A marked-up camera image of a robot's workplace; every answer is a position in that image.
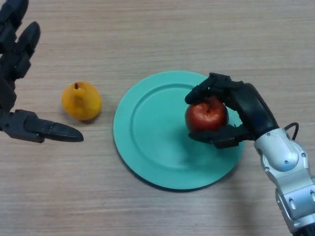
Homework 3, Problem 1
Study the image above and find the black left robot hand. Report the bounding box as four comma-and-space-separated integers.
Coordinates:
0, 0, 84, 144

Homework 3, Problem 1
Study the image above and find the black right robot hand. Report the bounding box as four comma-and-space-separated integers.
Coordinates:
185, 72, 280, 149

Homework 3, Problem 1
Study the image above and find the red apple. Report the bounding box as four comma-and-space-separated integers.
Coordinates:
185, 95, 229, 132

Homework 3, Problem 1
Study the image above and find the green round plate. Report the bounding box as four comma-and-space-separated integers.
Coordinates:
113, 70, 246, 191

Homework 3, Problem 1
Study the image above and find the yellow pear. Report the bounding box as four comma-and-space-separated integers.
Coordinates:
61, 81, 102, 121

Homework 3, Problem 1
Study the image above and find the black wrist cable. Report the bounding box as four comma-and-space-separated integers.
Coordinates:
284, 122, 300, 141

